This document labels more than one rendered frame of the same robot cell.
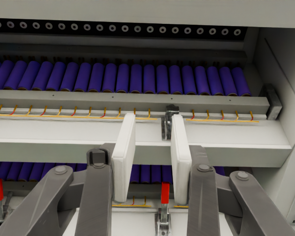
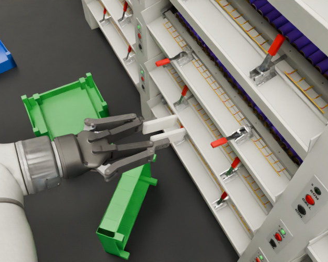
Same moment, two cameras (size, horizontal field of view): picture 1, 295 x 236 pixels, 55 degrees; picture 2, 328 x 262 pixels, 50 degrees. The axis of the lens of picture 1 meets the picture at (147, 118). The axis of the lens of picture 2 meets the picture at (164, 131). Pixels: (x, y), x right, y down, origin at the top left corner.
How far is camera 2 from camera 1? 0.57 m
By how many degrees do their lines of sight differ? 52
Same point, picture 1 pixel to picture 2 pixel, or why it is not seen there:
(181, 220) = (239, 184)
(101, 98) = (230, 93)
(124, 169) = (144, 127)
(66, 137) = (203, 97)
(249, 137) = (266, 177)
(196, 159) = (159, 141)
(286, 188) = (269, 220)
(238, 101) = (282, 156)
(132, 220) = (221, 159)
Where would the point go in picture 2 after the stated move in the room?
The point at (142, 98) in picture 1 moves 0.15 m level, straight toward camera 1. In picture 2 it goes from (244, 109) to (185, 134)
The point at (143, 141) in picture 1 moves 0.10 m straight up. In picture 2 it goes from (224, 128) to (231, 100)
